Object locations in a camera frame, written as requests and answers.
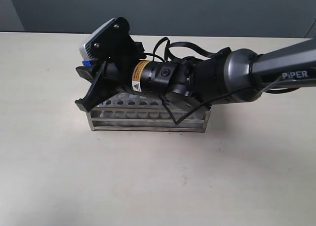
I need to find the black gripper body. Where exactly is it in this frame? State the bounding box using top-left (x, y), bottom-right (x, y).
top-left (104, 53), bottom-right (148, 95)

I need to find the blue-capped tube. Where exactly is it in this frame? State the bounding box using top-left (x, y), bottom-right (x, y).
top-left (82, 60), bottom-right (92, 67)

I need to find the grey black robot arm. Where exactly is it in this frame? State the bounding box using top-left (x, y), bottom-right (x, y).
top-left (76, 39), bottom-right (316, 112)

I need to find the stainless steel test tube rack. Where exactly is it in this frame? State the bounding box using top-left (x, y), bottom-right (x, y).
top-left (86, 93), bottom-right (211, 133)

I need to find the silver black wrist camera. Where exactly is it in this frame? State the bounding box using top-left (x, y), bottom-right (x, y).
top-left (79, 17), bottom-right (135, 61)

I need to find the black camera cable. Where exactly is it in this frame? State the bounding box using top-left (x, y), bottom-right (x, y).
top-left (140, 37), bottom-right (292, 125)

